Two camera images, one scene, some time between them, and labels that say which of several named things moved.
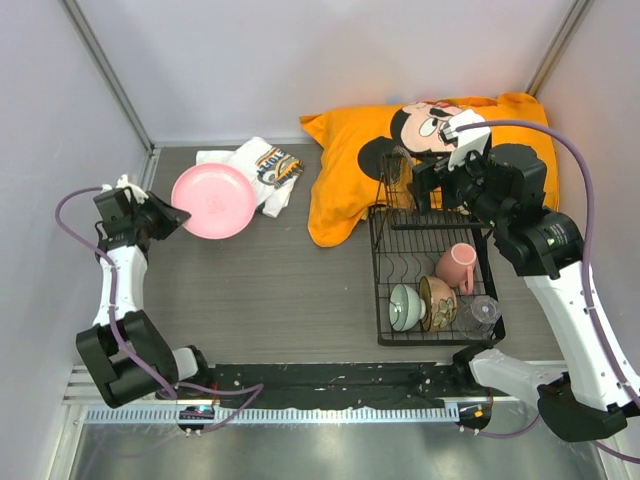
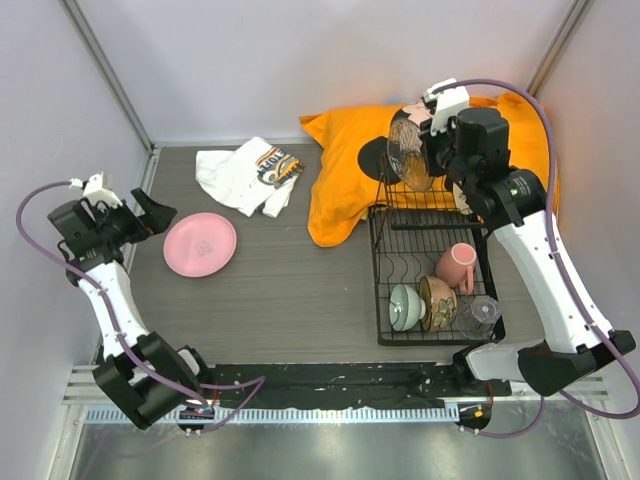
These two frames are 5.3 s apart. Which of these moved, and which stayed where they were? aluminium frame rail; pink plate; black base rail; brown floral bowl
Moved: pink plate
Stayed: brown floral bowl; black base rail; aluminium frame rail
